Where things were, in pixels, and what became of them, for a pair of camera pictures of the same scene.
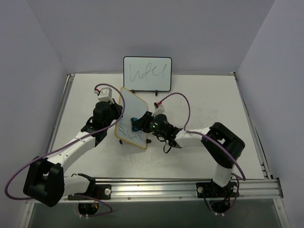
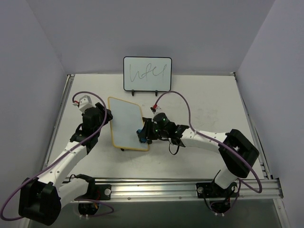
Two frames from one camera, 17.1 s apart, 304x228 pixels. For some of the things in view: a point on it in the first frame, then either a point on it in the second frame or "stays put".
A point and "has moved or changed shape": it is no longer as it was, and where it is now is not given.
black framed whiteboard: x=147 y=73 stays put
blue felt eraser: x=135 y=123 → x=141 y=139
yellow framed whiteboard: x=135 y=107 has moved or changed shape
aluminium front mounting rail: x=259 y=189 stays put
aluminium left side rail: x=70 y=79 stays put
